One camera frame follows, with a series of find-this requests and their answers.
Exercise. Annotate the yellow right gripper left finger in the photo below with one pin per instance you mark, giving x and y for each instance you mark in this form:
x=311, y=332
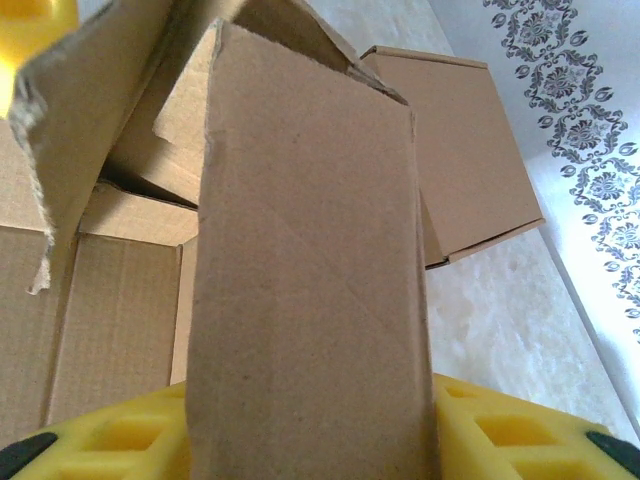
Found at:
x=115, y=445

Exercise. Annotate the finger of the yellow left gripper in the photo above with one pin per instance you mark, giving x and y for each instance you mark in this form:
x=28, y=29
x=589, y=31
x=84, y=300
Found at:
x=25, y=30

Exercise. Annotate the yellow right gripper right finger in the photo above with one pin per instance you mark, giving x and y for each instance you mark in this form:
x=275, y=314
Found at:
x=515, y=440

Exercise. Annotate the brown cardboard box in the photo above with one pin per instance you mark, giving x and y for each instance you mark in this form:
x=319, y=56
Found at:
x=300, y=250
x=465, y=150

